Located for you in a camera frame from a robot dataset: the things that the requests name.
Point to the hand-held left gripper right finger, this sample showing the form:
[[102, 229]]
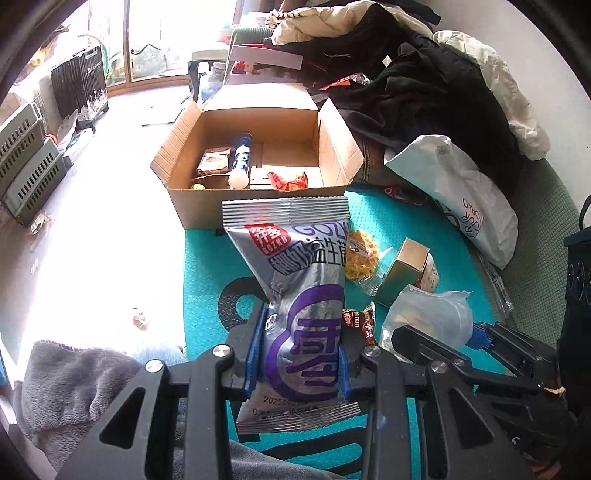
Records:
[[351, 369]]

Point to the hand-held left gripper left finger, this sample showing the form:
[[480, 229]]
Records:
[[253, 364]]

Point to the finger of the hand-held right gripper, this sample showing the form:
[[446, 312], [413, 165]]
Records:
[[482, 336], [425, 344]]

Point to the clear plastic bag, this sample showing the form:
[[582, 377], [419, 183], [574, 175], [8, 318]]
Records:
[[429, 314]]

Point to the dark brown snack packet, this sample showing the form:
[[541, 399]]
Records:
[[360, 318]]

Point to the small tan carton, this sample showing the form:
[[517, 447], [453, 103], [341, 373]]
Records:
[[406, 258]]

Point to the silver purple snack packet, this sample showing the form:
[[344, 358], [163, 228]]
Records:
[[300, 277]]

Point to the clear packet yellow snacks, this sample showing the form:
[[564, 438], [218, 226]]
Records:
[[362, 258]]

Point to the brown cardboard box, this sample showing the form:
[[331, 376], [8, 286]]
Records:
[[198, 207]]

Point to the red candy packet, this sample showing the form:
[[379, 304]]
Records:
[[286, 182]]

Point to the blue white tube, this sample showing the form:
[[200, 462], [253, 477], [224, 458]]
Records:
[[241, 159]]

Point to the brown white snack wrapper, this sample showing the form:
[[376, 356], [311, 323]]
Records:
[[213, 162]]

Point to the clear plastic sleeve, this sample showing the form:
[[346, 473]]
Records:
[[496, 286]]

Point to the person's blue jeans leg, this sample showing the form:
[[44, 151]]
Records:
[[157, 356]]

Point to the small crumpled wrapper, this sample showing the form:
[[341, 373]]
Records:
[[140, 319]]

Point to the teal foam mat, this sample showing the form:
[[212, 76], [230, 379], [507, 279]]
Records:
[[392, 221]]

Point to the red wrapper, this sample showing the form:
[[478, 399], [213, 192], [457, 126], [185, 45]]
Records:
[[406, 194]]

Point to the white printed plastic bag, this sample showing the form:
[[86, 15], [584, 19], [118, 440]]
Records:
[[443, 184]]

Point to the person's grey fleece clothing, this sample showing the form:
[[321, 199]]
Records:
[[69, 383]]

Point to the brown folded cloth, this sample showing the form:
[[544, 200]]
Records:
[[374, 161]]

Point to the pile of black clothes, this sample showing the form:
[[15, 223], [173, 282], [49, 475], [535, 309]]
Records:
[[415, 92]]

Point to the small clear box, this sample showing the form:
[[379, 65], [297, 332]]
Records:
[[41, 222]]

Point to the cream padded coat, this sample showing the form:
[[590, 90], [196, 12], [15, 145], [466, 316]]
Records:
[[498, 64]]

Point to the red foil packet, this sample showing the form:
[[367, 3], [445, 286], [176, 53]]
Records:
[[341, 82]]

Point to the clear blue water jug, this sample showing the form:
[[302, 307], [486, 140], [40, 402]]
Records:
[[210, 83]]

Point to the grey slotted crate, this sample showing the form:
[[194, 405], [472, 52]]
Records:
[[21, 129], [32, 180]]

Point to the grey flat board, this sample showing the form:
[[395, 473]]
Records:
[[268, 56]]

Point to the grey stool dark legs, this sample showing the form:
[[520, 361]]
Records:
[[203, 57]]

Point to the clear plastic basin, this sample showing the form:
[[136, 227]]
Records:
[[147, 60]]

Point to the black radiator heater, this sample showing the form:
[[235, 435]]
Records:
[[78, 83]]

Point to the cream jacket spotted lining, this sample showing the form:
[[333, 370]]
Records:
[[323, 23]]

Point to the window with brown frame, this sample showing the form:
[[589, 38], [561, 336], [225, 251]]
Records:
[[152, 27]]

